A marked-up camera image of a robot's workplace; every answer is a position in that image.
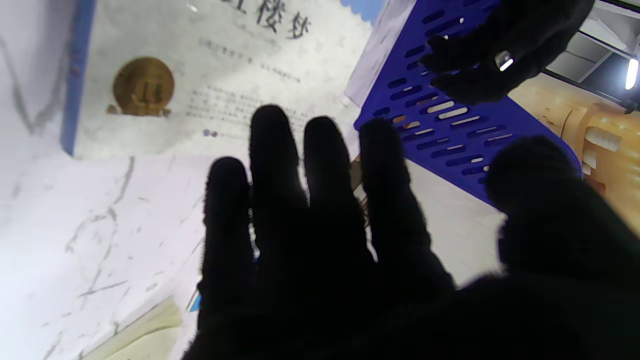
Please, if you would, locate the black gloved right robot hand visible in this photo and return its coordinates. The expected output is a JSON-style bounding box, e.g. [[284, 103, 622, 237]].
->
[[182, 104, 640, 360]]

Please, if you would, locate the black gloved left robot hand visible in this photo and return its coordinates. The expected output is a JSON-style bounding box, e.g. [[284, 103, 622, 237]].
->
[[420, 0, 596, 106]]

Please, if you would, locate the tan cover book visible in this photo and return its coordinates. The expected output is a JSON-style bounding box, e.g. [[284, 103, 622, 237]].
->
[[82, 297, 183, 360]]

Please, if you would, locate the blue and white novel book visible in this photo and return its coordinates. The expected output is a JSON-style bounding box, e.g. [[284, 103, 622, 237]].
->
[[60, 0, 373, 161]]

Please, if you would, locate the blue perforated plastic file holder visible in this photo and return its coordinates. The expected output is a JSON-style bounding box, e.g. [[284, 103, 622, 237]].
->
[[354, 0, 583, 208]]

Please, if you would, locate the bright ceiling light tube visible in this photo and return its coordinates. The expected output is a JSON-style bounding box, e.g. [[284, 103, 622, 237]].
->
[[625, 57, 640, 92]]

